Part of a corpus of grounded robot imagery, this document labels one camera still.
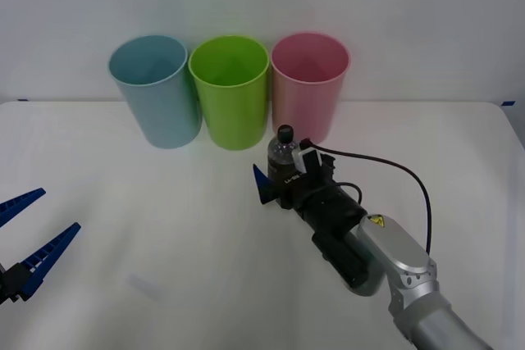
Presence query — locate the pale grey right wrist camera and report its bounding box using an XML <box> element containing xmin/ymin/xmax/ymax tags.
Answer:
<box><xmin>291</xmin><ymin>147</ymin><xmax>323</xmax><ymax>175</ymax></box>

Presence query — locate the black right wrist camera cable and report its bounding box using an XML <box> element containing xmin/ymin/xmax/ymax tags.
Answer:
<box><xmin>300</xmin><ymin>139</ymin><xmax>433</xmax><ymax>256</ymax></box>

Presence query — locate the pale blue plastic bin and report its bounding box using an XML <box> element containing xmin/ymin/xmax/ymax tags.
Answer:
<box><xmin>107</xmin><ymin>34</ymin><xmax>203</xmax><ymax>150</ymax></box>

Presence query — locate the pink plastic bin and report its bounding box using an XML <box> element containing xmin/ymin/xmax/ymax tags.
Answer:
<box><xmin>269</xmin><ymin>31</ymin><xmax>351</xmax><ymax>143</ymax></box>

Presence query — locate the green plastic bin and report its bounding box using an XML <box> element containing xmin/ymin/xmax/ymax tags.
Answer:
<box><xmin>188</xmin><ymin>35</ymin><xmax>271</xmax><ymax>151</ymax></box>

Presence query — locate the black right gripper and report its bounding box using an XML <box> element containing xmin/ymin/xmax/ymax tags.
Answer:
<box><xmin>252</xmin><ymin>152</ymin><xmax>342</xmax><ymax>211</ymax></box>

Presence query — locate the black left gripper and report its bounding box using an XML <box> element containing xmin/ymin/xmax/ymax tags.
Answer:
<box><xmin>0</xmin><ymin>188</ymin><xmax>82</xmax><ymax>307</ymax></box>

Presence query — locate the clear bottle with dark label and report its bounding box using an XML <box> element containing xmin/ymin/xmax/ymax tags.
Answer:
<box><xmin>266</xmin><ymin>123</ymin><xmax>299</xmax><ymax>188</ymax></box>

